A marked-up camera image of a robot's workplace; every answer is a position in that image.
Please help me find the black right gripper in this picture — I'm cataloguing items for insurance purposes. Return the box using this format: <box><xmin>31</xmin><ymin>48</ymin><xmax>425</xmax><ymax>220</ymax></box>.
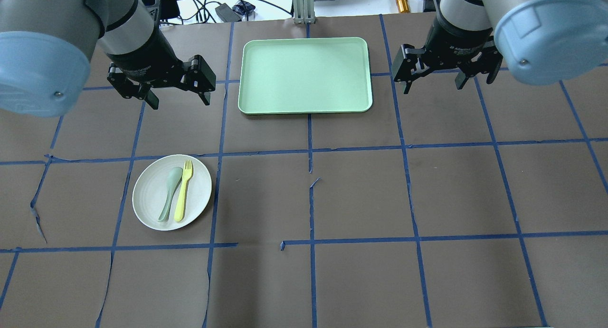
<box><xmin>393</xmin><ymin>22</ymin><xmax>503</xmax><ymax>94</ymax></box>

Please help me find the light green plastic tray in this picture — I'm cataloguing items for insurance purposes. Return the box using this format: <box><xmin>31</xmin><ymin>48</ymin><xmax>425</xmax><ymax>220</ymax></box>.
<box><xmin>237</xmin><ymin>37</ymin><xmax>373</xmax><ymax>115</ymax></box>

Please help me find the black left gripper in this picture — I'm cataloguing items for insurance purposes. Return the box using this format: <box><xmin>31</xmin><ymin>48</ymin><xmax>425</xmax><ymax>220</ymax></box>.
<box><xmin>107</xmin><ymin>31</ymin><xmax>216</xmax><ymax>110</ymax></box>

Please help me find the aluminium frame post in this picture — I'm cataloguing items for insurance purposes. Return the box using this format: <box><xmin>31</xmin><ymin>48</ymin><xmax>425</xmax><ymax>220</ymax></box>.
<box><xmin>292</xmin><ymin>0</ymin><xmax>316</xmax><ymax>24</ymax></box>

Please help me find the brass cylinder fitting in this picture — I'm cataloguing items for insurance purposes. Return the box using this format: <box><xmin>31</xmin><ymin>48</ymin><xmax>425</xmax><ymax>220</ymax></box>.
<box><xmin>396</xmin><ymin>0</ymin><xmax>411</xmax><ymax>13</ymax></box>

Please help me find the cream round plate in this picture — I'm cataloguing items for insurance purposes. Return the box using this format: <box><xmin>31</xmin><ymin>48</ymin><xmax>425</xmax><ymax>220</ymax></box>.
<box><xmin>132</xmin><ymin>154</ymin><xmax>212</xmax><ymax>231</ymax></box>

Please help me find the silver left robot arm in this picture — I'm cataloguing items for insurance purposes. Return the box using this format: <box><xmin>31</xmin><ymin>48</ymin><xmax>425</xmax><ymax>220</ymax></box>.
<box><xmin>0</xmin><ymin>0</ymin><xmax>216</xmax><ymax>117</ymax></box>

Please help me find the black power adapter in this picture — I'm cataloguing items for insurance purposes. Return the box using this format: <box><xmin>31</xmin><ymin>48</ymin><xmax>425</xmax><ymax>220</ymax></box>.
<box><xmin>215</xmin><ymin>3</ymin><xmax>242</xmax><ymax>23</ymax></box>

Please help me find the pale green plastic spoon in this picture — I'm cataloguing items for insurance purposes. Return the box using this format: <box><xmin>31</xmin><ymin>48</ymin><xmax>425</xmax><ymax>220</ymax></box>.
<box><xmin>158</xmin><ymin>167</ymin><xmax>183</xmax><ymax>222</ymax></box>

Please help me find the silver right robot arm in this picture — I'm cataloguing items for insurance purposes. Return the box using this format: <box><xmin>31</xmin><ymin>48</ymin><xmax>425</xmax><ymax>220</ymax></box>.
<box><xmin>391</xmin><ymin>0</ymin><xmax>608</xmax><ymax>93</ymax></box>

